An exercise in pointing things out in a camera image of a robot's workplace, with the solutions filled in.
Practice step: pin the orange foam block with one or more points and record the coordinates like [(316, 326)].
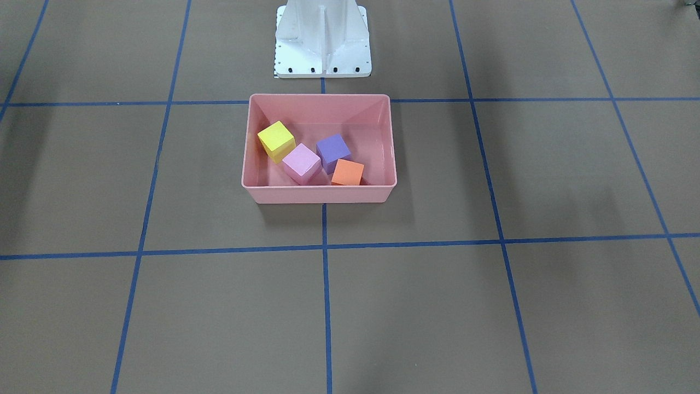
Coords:
[(347, 173)]

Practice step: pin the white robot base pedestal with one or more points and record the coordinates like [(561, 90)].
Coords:
[(322, 39)]

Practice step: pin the pink plastic bin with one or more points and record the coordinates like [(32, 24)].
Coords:
[(363, 120)]

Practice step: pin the purple foam block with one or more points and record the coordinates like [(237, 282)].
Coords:
[(330, 150)]

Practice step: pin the pink foam block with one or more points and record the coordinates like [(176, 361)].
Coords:
[(301, 164)]

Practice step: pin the yellow foam block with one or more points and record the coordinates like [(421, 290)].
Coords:
[(277, 141)]

